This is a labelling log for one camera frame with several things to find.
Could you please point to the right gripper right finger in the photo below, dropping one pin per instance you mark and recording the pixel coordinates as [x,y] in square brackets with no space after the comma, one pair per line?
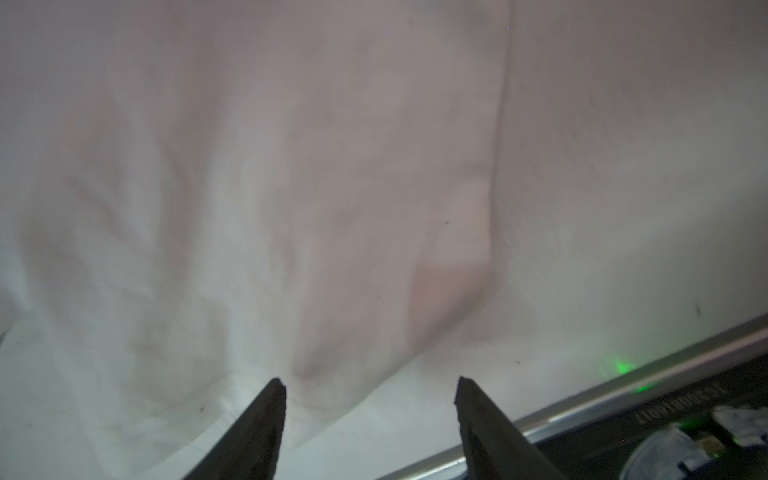
[493,447]

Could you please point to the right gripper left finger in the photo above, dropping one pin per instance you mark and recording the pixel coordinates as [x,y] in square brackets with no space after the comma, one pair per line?
[249,450]

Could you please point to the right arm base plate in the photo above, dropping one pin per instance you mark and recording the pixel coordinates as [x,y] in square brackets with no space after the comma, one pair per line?
[715,428]

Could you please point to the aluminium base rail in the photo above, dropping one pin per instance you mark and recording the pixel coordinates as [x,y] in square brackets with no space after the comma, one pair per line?
[677,370]

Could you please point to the white t shirt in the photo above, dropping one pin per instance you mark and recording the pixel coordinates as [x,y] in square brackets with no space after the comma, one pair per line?
[200,196]

